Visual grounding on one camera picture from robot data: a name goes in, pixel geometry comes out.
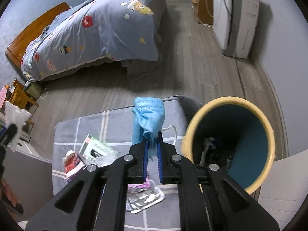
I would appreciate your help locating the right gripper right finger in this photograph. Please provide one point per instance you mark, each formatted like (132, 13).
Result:
(209, 199)

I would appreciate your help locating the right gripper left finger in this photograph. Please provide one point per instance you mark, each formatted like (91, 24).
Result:
(96, 198)

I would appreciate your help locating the white tissue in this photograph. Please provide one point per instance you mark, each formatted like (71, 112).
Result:
(17, 116)

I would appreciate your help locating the red white snack wrapper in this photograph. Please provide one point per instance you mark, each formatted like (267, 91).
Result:
(73, 164)

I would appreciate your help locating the pink mask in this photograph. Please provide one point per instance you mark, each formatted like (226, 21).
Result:
(143, 196)

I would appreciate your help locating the green white medicine box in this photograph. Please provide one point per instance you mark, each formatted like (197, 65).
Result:
(92, 148)

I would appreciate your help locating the blue mask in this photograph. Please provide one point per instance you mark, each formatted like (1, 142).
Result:
(149, 116)

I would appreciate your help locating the clear plastic bag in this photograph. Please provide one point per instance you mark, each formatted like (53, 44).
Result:
(107, 159)

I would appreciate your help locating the yellow rimmed teal trash bin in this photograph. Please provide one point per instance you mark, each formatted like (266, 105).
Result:
(237, 136)

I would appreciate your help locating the person's left hand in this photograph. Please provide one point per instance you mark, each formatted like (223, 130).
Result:
(9, 200)

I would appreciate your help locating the wooden chair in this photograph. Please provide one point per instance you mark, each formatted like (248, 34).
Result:
(18, 97)

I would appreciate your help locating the green storage box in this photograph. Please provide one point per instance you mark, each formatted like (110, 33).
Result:
(33, 89)

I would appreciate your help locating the grey plaid blanket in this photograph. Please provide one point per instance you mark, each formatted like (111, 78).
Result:
(114, 128)

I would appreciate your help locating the wooden nightstand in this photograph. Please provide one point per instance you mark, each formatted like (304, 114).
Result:
(203, 11)

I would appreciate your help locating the white air purifier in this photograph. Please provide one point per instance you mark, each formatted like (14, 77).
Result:
(234, 25)

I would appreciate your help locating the wooden bed frame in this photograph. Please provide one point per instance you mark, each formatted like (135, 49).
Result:
(17, 47)

